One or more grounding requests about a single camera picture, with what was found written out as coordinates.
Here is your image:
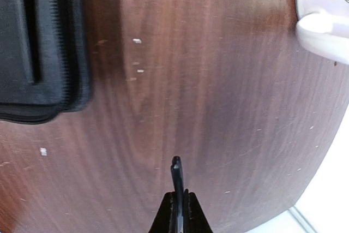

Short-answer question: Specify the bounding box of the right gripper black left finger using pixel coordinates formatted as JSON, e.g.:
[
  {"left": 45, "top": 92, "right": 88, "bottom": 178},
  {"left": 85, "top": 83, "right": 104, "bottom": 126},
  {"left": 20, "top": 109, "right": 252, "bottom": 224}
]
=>
[{"left": 149, "top": 192, "right": 177, "bottom": 233}]

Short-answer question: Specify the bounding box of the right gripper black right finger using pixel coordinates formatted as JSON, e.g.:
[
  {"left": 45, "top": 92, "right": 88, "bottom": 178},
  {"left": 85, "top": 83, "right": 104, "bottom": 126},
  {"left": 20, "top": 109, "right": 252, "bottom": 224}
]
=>
[{"left": 183, "top": 189, "right": 212, "bottom": 233}]

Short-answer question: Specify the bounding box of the black hair clip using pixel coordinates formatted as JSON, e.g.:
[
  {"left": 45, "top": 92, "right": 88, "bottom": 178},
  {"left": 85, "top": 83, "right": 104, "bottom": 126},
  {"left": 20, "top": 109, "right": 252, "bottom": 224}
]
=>
[{"left": 171, "top": 156, "right": 184, "bottom": 232}]

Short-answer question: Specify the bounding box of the black zippered tool case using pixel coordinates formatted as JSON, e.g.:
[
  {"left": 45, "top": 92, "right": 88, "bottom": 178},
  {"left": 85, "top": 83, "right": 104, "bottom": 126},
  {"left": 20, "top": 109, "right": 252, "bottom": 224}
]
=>
[{"left": 1, "top": 0, "right": 92, "bottom": 124}]

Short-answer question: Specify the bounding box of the white floral mug yellow inside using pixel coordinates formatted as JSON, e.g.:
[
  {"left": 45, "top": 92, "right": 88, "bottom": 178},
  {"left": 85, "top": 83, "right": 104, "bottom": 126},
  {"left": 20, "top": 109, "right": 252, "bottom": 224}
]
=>
[{"left": 296, "top": 0, "right": 348, "bottom": 64}]

